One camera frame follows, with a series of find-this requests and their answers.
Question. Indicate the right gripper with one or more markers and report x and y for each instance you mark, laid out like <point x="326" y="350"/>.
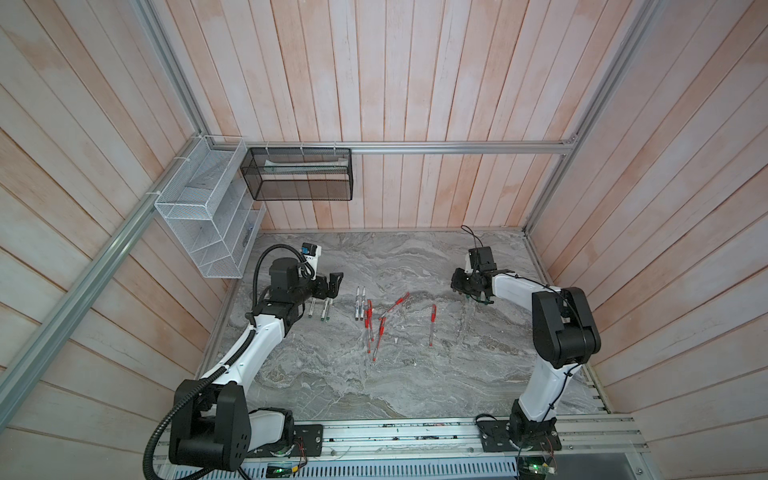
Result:
<point x="455" y="280"/>

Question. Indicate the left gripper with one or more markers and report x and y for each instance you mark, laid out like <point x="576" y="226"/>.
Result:
<point x="321" y="291"/>

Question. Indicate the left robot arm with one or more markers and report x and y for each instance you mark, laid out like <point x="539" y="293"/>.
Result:
<point x="210" y="424"/>

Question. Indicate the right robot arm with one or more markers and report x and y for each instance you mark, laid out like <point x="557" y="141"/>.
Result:
<point x="565" y="337"/>

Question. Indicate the red gel pen long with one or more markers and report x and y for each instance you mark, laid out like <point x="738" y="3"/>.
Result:
<point x="382" y="322"/>

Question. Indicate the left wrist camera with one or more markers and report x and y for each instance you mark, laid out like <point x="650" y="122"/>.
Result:
<point x="312" y="253"/>

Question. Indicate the black wire mesh basket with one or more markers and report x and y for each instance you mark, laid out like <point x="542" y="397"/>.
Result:
<point x="299" y="173"/>

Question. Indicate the white wire mesh shelf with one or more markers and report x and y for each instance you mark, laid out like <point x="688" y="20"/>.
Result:
<point x="208" y="206"/>

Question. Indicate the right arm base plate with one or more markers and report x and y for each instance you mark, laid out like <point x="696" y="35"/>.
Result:
<point x="512" y="435"/>

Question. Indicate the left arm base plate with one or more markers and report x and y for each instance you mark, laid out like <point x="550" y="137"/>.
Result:
<point x="305" y="441"/>

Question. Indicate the aluminium front rail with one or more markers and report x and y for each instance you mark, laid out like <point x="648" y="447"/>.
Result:
<point x="390" y="439"/>

